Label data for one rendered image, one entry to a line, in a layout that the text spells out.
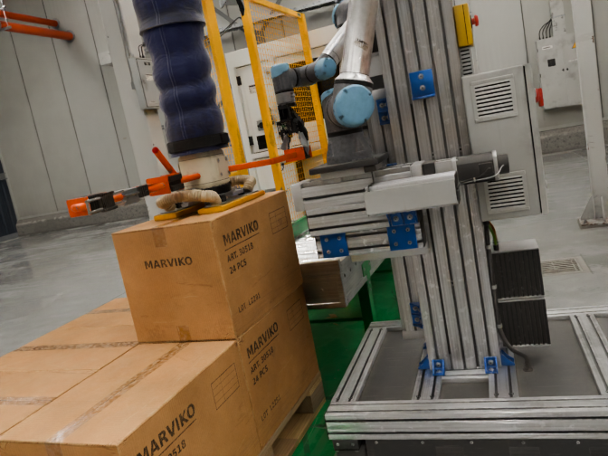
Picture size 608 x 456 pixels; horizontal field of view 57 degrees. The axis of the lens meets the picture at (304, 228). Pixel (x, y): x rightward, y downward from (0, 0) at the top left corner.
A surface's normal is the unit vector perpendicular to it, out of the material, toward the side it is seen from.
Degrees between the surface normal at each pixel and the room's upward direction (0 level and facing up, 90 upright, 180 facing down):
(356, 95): 97
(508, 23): 90
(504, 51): 90
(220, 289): 90
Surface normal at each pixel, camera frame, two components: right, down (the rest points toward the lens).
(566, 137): -0.33, 0.21
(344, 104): 0.13, 0.26
